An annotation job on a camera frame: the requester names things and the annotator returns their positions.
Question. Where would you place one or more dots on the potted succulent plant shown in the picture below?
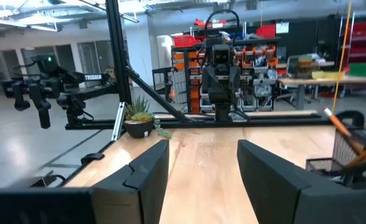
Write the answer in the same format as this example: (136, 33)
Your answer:
(138, 129)

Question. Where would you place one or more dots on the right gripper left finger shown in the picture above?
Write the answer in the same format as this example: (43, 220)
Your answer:
(123, 199)

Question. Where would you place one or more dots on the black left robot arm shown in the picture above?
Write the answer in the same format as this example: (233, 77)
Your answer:
(223, 109)

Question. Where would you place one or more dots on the black frame corner brace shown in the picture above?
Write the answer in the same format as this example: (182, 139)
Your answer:
(350, 113)

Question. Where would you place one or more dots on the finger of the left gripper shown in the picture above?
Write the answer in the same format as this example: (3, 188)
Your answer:
(209, 79)
(235, 79)

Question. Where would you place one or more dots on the black table edge clamp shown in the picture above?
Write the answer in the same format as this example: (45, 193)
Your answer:
(92, 158)

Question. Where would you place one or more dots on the yellow pencil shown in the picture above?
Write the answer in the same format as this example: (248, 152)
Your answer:
(336, 124)

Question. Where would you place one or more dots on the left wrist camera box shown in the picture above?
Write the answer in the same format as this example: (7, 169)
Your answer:
(222, 56)

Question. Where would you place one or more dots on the black metal cart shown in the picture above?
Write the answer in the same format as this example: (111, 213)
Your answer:
(162, 70)

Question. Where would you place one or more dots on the silver aluminium bar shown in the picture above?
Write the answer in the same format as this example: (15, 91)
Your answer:
(119, 121)

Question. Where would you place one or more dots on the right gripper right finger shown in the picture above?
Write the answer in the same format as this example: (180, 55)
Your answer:
(279, 199)

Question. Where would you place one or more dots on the black aluminium table frame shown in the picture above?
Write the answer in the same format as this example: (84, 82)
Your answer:
(117, 46)

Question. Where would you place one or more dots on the wooden workbench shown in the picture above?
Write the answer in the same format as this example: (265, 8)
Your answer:
(310, 81)

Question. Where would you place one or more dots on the black mesh desk organizer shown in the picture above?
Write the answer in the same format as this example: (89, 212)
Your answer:
(341, 152)

